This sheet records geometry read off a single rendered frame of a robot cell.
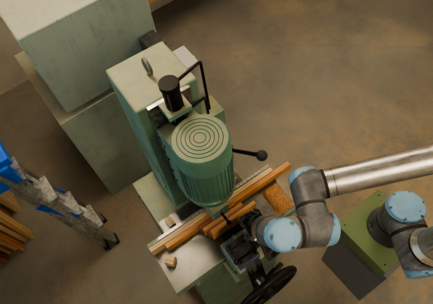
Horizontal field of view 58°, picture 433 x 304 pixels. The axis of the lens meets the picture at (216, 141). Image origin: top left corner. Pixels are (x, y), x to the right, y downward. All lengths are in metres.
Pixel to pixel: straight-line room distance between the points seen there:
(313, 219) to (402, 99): 2.25
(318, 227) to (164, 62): 0.69
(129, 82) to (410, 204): 1.20
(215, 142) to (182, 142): 0.09
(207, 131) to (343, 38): 2.62
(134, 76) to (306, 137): 1.85
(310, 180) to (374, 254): 0.83
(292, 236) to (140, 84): 0.64
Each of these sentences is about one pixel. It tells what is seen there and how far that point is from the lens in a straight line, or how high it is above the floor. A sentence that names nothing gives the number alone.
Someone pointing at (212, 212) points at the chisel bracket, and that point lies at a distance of 1.47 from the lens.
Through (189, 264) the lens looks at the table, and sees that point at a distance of 1.60.
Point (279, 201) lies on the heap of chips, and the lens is 1.64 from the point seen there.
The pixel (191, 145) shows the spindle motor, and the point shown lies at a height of 1.50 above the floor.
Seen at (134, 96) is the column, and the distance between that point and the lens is 1.22.
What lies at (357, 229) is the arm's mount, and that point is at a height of 0.64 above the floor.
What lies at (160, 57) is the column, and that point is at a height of 1.52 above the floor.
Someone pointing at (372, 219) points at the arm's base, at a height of 0.69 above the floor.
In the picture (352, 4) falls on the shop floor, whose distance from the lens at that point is 3.96.
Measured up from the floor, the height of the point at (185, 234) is 0.94.
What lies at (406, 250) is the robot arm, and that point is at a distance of 1.72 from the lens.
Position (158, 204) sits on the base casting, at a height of 0.80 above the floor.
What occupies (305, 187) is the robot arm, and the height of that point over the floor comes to 1.38.
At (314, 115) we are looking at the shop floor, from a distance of 3.03.
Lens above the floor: 2.43
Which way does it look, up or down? 58 degrees down
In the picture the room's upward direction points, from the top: 9 degrees counter-clockwise
